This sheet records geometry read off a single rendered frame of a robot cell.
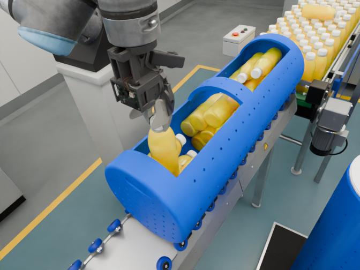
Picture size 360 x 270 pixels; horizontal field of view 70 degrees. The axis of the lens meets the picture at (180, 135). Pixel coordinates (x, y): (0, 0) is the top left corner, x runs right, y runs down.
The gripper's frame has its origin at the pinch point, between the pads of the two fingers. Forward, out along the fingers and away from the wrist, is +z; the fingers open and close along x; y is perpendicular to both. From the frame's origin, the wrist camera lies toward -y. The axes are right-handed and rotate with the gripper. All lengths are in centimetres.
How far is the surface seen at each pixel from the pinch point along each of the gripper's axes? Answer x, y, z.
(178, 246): 9.6, 10.1, 34.4
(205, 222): 10.8, -2.3, 39.1
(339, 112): 32, -89, 45
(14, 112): -272, -34, 130
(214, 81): -4.6, -32.4, 8.3
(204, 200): 13.1, 1.3, 19.7
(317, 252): 45, -29, 67
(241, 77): -6, -56, 19
